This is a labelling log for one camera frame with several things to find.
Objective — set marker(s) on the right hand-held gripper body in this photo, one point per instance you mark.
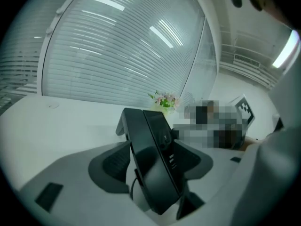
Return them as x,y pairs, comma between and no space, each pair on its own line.
244,112

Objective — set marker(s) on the large white desk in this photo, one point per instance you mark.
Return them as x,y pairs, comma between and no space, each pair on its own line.
58,126

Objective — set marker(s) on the ceiling air vent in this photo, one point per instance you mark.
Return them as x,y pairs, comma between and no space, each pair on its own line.
247,61

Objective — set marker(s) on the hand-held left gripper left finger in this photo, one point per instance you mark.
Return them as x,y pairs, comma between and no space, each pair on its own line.
75,185

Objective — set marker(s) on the pink flower bouquet vase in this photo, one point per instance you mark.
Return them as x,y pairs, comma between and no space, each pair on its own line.
165,101

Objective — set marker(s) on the ceiling light panel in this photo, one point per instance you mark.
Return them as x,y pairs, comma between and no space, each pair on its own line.
285,49

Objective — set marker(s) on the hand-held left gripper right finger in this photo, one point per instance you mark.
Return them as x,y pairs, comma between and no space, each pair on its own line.
218,185

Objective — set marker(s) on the person's right forearm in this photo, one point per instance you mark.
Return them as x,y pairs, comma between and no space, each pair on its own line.
250,142

